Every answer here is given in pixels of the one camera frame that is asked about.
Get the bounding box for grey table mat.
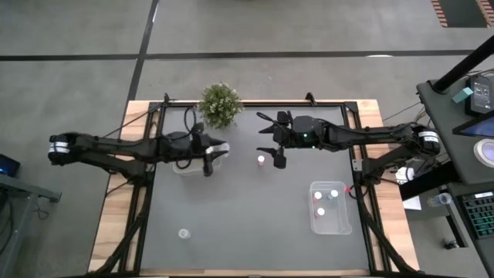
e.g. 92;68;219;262
139;106;371;271

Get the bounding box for small teal box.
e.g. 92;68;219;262
452;86;474;104

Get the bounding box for white paper sheet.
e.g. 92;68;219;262
403;195;424;212

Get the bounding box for tablet with blue screen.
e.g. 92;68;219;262
452;115;494;138

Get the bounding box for black round pole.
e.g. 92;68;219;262
431;36;494;93

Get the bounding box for clear plastic bin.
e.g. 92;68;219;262
308;180;353;236

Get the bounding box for clear plastic water bottle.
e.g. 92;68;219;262
426;192;452;208

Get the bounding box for black aluminium table frame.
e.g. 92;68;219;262
86;92;420;278

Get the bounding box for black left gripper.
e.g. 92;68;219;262
178;122;230;178

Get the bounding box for dark rug orange striped edges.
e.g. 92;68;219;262
431;0;494;29

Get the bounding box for dark grey side desk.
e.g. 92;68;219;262
415;75;494;186

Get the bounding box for white power adapter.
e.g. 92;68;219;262
394;166;416;185

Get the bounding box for left clear plastic tray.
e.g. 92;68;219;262
172;144;224;178

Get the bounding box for backlit black keyboard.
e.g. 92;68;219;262
457;191;494;240

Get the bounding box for dark grey keyboard desk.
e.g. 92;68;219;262
447;181;494;278

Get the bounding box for grey metal table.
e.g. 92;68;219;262
0;171;63;278

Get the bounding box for white round disc device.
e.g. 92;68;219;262
473;137;494;168

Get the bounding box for blue-lit black device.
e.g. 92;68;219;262
0;154;21;178

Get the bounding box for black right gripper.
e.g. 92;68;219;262
256;110;299;170

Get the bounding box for black electronics box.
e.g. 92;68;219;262
465;75;493;117

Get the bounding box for green artificial potted plant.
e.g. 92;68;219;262
196;81;245;130

